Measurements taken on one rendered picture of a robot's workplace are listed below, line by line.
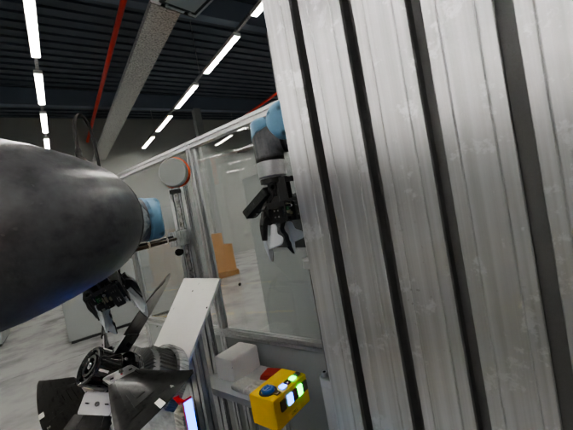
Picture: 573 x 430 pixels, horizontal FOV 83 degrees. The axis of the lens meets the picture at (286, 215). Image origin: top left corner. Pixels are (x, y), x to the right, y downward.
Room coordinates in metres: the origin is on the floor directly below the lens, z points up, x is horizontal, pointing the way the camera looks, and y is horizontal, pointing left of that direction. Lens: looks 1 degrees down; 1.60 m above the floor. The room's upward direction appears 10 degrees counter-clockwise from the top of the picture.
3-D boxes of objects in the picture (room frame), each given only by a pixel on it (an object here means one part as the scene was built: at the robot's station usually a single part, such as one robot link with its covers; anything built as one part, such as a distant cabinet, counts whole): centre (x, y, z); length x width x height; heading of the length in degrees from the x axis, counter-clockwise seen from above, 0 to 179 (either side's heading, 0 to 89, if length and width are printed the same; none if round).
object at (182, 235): (1.61, 0.54, 1.54); 0.10 x 0.07 x 0.08; 176
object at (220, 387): (1.49, 0.33, 0.85); 0.36 x 0.24 x 0.03; 51
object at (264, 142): (0.85, 0.01, 1.78); 0.09 x 0.08 x 0.11; 72
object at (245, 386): (1.38, 0.29, 0.87); 0.15 x 0.09 x 0.02; 47
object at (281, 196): (0.85, 0.01, 1.62); 0.09 x 0.08 x 0.12; 51
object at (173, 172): (1.71, 0.53, 1.88); 0.17 x 0.15 x 0.16; 51
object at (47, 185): (0.37, 0.20, 1.62); 0.49 x 0.11 x 0.12; 19
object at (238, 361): (1.56, 0.37, 0.92); 0.17 x 0.16 x 0.11; 141
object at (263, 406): (0.99, 0.12, 1.02); 0.16 x 0.10 x 0.11; 141
